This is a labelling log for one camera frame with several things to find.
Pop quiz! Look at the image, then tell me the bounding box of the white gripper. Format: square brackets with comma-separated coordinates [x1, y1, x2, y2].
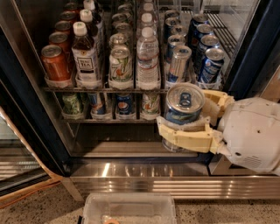
[157, 89, 280, 175]

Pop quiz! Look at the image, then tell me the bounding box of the red bull can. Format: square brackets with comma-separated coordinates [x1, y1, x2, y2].
[165, 34, 186, 63]
[161, 82, 206, 153]
[164, 17, 180, 39]
[167, 45, 192, 83]

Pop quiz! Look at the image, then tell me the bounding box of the front pepsi can top shelf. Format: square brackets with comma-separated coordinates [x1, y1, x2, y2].
[198, 48, 224, 84]

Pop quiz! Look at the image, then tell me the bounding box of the pepsi can shelf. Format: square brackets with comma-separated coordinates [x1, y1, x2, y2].
[188, 14, 209, 36]
[116, 93, 134, 115]
[191, 24, 214, 46]
[195, 35, 220, 66]
[198, 48, 224, 84]

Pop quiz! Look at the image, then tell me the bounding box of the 7up can lower shelf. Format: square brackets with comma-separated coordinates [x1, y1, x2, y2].
[142, 93, 160, 115]

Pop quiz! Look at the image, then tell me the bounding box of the pepsi can lower shelf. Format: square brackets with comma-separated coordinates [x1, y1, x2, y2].
[116, 93, 134, 115]

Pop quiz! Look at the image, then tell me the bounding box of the front 7up can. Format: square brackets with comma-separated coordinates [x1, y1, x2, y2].
[109, 45, 132, 82]

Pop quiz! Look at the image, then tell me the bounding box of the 7up can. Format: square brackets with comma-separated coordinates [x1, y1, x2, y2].
[109, 45, 132, 82]
[108, 33, 128, 49]

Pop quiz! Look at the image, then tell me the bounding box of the blue can lower shelf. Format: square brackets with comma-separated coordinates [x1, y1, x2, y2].
[87, 92, 106, 115]

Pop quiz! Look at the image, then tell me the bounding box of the green can lower shelf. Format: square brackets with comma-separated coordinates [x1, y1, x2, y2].
[62, 93, 83, 115]

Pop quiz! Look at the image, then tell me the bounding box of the front orange soda can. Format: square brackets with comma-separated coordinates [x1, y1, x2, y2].
[41, 45, 70, 81]

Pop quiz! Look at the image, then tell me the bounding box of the orange soda can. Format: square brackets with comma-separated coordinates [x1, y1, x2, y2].
[41, 45, 70, 81]
[49, 31, 71, 53]
[55, 20, 72, 35]

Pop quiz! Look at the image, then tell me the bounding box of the glass fridge door left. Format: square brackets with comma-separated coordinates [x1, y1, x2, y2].
[0, 80, 62, 202]

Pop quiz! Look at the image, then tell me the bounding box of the front water bottle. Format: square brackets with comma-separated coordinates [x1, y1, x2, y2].
[136, 27, 159, 83]

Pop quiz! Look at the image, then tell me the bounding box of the water bottle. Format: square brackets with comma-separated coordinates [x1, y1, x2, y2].
[136, 12, 158, 36]
[136, 27, 159, 83]

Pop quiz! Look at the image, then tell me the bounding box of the clear plastic bin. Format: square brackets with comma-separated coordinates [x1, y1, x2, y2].
[80, 192, 177, 224]

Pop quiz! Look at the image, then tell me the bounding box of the front tea bottle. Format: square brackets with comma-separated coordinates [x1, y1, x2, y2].
[72, 22, 100, 81]

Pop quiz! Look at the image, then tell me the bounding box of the tea bottle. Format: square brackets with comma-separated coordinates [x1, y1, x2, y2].
[80, 10, 102, 44]
[72, 22, 100, 81]

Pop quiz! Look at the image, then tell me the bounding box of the top wire shelf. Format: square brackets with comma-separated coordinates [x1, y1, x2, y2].
[43, 86, 224, 95]

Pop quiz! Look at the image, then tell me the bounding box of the wire shelf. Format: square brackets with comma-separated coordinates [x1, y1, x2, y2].
[61, 119, 157, 123]
[43, 86, 224, 95]

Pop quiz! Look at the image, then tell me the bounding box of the lower wire shelf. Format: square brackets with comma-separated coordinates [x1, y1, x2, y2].
[61, 119, 157, 123]

